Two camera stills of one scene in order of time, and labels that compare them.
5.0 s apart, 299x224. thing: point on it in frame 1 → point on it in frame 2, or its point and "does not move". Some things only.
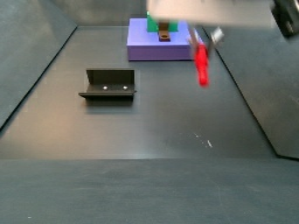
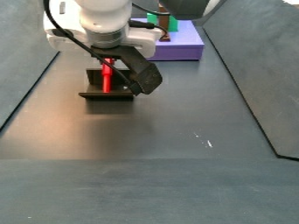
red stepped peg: [200, 57] → [107, 72]
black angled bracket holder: [109, 82] does not move
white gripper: [213, 13] → [66, 10]
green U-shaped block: [152, 24] does not move
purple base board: [144, 45] does not move
